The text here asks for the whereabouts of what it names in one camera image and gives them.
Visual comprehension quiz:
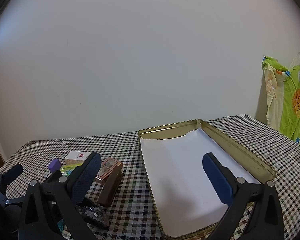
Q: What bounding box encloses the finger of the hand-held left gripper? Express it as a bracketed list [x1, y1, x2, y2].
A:
[0, 163, 24, 205]
[44, 169, 63, 184]

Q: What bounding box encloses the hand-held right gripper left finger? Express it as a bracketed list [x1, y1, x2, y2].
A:
[18, 152, 102, 240]

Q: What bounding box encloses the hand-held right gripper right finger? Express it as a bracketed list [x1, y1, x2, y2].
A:
[202, 152, 286, 240]

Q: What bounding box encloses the purple block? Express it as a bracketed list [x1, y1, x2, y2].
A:
[48, 159, 62, 173]

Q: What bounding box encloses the green dental floss packet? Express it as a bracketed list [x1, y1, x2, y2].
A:
[60, 162, 84, 178]

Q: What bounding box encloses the white box with red label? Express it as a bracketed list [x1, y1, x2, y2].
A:
[64, 151, 93, 165]

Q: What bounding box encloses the pink rose-gold box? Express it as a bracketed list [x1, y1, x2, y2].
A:
[95, 157, 123, 183]

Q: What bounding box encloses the brown comb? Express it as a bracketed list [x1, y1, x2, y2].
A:
[97, 171, 124, 206]

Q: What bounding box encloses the gold metal tin box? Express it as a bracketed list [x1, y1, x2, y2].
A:
[137, 119, 277, 238]

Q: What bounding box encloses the black and white knitted item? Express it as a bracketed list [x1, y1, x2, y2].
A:
[75, 197, 110, 228]

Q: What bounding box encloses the white paper liner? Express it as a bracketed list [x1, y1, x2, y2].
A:
[140, 127, 262, 237]

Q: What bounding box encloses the black white checkered tablecloth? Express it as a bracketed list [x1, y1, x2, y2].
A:
[0, 114, 300, 240]

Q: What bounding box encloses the green printed cloth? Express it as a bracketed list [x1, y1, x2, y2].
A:
[262, 52, 300, 143]

